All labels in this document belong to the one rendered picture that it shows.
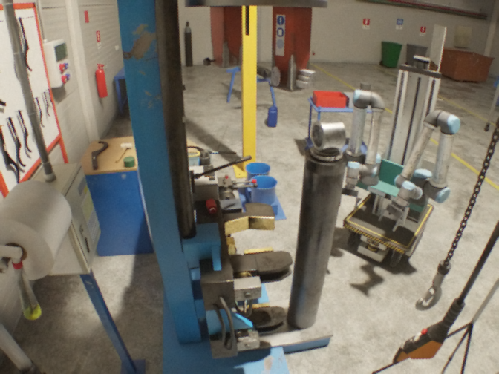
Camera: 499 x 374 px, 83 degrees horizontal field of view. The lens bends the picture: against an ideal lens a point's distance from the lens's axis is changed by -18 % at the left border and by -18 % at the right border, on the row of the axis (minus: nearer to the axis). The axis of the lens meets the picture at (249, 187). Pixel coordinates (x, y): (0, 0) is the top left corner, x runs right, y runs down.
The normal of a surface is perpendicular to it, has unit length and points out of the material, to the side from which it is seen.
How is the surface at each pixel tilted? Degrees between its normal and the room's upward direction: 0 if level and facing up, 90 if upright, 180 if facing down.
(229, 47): 90
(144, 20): 90
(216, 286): 90
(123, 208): 90
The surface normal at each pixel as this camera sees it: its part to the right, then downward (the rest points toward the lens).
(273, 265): 0.00, -0.85
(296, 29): 0.69, 0.38
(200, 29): 0.17, 0.51
